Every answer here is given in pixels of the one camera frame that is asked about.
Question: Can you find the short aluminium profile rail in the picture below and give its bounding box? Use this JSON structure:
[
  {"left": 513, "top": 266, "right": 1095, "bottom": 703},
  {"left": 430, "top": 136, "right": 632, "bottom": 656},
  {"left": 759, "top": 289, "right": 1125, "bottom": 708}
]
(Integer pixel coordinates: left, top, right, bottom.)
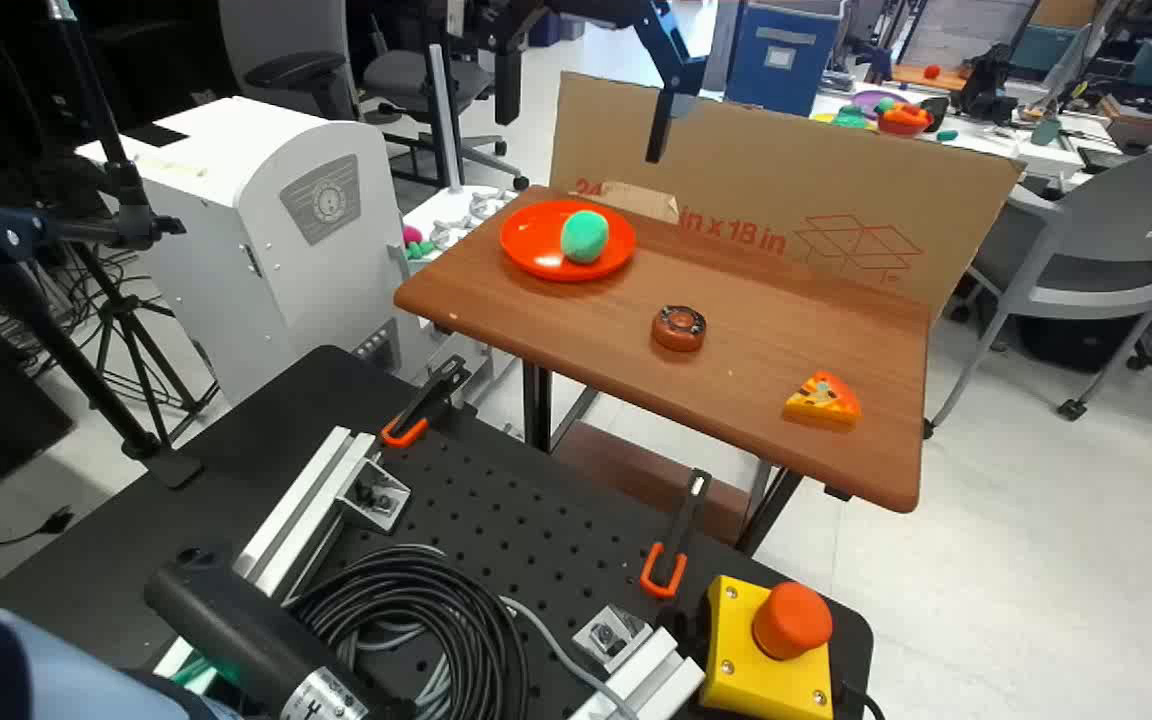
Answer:
[{"left": 566, "top": 623, "right": 713, "bottom": 720}]

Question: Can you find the cardboard box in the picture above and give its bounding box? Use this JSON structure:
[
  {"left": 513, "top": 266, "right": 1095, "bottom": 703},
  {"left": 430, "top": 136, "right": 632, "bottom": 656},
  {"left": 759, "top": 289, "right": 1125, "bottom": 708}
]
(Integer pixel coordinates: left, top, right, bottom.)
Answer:
[{"left": 546, "top": 71, "right": 1029, "bottom": 324}]

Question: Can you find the small metal corner bracket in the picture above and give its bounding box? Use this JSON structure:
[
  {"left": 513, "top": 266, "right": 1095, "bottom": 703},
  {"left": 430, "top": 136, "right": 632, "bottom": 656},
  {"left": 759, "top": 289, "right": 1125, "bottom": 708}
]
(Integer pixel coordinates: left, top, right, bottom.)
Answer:
[
  {"left": 566, "top": 604, "right": 652, "bottom": 673},
  {"left": 339, "top": 461, "right": 415, "bottom": 538}
]

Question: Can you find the long aluminium profile rail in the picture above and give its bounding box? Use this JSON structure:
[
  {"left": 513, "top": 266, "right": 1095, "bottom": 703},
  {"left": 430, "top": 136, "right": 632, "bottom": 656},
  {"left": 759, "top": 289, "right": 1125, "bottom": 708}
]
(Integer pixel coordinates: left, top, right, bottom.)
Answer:
[{"left": 148, "top": 424, "right": 383, "bottom": 683}]

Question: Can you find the brown toy donut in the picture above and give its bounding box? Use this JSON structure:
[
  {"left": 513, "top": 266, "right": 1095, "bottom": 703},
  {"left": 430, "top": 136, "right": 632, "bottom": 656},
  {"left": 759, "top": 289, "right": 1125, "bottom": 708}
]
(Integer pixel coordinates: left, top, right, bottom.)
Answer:
[{"left": 646, "top": 301, "right": 713, "bottom": 360}]

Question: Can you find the black coiled cable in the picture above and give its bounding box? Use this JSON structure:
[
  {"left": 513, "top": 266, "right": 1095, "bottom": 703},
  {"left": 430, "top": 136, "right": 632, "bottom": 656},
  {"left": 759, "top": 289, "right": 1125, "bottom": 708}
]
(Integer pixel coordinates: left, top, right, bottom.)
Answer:
[{"left": 289, "top": 543, "right": 530, "bottom": 720}]

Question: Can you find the black perforated mounting table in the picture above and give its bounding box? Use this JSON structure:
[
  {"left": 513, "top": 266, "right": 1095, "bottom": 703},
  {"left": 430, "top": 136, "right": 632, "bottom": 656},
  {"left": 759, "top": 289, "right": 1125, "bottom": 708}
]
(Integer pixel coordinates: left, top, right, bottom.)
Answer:
[{"left": 0, "top": 341, "right": 878, "bottom": 720}]

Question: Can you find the yellow emergency stop button box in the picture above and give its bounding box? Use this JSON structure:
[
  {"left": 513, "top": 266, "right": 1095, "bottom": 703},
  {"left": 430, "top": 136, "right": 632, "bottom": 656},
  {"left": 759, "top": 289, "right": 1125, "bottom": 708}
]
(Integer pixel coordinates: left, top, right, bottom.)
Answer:
[{"left": 694, "top": 572, "right": 841, "bottom": 720}]

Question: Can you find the brown wooden table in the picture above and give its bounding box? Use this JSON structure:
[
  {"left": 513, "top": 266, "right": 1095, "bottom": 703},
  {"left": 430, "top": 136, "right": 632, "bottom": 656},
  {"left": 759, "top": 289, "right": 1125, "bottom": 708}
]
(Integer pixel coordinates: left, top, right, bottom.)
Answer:
[{"left": 390, "top": 183, "right": 935, "bottom": 517}]

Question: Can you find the black tripod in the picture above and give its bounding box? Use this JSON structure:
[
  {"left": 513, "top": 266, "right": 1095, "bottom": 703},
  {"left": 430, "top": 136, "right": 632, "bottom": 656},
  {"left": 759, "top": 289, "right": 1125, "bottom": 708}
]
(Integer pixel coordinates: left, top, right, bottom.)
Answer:
[{"left": 0, "top": 0, "right": 226, "bottom": 463}]

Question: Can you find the green ball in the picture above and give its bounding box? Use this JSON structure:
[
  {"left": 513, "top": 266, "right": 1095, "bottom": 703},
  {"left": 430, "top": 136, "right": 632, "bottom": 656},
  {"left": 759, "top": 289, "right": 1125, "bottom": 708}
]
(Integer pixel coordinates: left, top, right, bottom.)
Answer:
[{"left": 555, "top": 207, "right": 614, "bottom": 267}]

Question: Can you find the white machine cabinet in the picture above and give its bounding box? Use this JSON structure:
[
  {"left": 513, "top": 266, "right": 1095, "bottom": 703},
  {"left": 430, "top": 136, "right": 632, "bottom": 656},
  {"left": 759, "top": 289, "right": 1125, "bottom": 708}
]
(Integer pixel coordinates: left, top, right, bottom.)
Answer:
[{"left": 71, "top": 94, "right": 435, "bottom": 406}]

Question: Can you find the orange toy on background table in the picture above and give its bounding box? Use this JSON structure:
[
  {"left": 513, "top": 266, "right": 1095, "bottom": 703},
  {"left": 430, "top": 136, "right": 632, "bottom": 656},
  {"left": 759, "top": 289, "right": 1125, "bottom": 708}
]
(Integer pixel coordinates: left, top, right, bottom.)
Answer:
[{"left": 872, "top": 94, "right": 953, "bottom": 141}]

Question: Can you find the orange plastic plate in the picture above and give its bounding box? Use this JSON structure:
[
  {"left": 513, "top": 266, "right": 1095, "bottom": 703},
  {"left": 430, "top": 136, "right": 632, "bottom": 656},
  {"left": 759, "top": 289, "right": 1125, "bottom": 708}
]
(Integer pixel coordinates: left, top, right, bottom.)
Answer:
[{"left": 497, "top": 195, "right": 638, "bottom": 289}]

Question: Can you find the yellow toy pizza slice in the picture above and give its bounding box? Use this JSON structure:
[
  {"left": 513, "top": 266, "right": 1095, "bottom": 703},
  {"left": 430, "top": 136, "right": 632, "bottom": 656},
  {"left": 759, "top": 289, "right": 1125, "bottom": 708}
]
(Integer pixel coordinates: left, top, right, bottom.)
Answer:
[{"left": 781, "top": 369, "right": 869, "bottom": 434}]

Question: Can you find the light blue rounded object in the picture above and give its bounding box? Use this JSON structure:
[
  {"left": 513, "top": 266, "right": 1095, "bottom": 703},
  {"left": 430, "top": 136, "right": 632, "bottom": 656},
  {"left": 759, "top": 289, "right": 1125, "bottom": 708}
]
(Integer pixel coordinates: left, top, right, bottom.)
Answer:
[{"left": 0, "top": 602, "right": 213, "bottom": 720}]

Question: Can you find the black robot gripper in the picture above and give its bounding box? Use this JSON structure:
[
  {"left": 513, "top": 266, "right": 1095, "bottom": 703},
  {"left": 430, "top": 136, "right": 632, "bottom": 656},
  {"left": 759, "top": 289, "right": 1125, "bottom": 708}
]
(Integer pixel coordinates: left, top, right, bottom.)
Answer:
[{"left": 473, "top": 0, "right": 713, "bottom": 168}]

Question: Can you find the grey metal pole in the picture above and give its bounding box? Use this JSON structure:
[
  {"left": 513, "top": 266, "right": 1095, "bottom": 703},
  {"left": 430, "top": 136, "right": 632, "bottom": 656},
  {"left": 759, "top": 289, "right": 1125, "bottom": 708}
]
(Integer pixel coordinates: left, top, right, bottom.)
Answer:
[{"left": 425, "top": 41, "right": 469, "bottom": 192}]

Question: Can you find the blue bin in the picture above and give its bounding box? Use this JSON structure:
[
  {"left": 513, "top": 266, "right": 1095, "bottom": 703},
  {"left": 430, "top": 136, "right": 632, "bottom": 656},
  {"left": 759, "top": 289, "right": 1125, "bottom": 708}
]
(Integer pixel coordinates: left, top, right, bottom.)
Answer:
[{"left": 723, "top": 0, "right": 847, "bottom": 121}]

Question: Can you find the black cylindrical handle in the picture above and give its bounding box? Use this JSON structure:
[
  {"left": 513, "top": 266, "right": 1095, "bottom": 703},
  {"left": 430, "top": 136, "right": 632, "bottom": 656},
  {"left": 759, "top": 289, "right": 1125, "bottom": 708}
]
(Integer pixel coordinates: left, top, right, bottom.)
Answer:
[{"left": 144, "top": 558, "right": 373, "bottom": 720}]

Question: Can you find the dark office chair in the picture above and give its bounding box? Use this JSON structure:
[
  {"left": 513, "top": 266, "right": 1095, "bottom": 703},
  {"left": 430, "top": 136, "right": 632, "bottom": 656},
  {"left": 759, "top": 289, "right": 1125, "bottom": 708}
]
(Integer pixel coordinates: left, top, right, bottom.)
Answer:
[{"left": 357, "top": 0, "right": 530, "bottom": 192}]

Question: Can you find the grey high-back office chair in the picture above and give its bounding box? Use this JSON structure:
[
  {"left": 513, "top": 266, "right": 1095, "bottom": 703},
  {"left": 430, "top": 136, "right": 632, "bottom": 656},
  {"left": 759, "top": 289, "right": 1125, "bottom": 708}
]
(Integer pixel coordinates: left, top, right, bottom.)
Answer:
[{"left": 213, "top": 0, "right": 364, "bottom": 126}]

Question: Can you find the black camera on tripod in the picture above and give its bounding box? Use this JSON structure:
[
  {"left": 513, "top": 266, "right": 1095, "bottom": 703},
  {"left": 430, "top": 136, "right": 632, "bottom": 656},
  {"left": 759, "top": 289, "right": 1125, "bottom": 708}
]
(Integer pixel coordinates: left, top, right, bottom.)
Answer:
[{"left": 0, "top": 201, "right": 188, "bottom": 266}]

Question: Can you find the black orange clamp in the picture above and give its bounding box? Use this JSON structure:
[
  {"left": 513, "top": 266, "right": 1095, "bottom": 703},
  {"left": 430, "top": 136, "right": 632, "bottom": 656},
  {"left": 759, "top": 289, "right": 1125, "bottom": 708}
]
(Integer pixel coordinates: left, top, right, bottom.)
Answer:
[
  {"left": 377, "top": 353, "right": 473, "bottom": 454},
  {"left": 635, "top": 468, "right": 715, "bottom": 604}
]

